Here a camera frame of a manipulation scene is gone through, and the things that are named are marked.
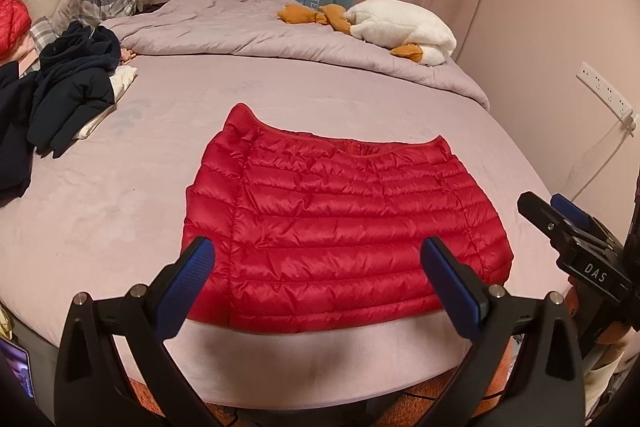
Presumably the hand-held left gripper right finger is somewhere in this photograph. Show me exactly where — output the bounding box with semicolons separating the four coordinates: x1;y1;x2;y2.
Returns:
417;237;587;427

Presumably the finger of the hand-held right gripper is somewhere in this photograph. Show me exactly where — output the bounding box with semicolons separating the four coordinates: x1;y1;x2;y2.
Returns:
550;193;608;243
517;191;576;254

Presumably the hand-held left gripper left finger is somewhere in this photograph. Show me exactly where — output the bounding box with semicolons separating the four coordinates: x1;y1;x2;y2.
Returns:
52;236;236;427

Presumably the red down jacket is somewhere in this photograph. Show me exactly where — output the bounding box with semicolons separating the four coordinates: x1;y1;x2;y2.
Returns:
0;0;32;60
181;103;516;335

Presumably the bed with pink-grey sheet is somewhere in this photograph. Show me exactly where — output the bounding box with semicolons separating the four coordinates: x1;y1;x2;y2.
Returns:
0;0;576;408

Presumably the smartphone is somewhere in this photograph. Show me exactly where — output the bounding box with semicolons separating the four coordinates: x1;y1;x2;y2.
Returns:
0;337;37;405

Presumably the white cloth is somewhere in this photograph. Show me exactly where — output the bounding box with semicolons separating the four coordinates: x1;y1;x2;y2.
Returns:
72;64;138;140

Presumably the crumpled navy jacket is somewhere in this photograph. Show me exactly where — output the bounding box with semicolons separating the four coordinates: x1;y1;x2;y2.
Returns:
29;21;122;159

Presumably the white goose plush toy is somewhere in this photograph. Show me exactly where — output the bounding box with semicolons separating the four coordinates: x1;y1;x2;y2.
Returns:
277;0;458;68

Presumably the grey quilt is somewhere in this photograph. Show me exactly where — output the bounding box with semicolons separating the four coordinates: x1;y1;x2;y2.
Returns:
100;0;491;110

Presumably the small plaid cloth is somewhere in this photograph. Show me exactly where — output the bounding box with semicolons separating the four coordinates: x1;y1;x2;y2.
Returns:
27;18;56;55

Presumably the folded red down jacket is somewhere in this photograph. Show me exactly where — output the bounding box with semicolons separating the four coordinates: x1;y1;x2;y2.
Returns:
0;0;32;60

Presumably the white power cable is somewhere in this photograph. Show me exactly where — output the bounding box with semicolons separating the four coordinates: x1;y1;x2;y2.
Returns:
567;117;628;200

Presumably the white wall socket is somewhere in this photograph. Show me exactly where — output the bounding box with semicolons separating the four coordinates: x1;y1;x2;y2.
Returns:
576;61;640;131

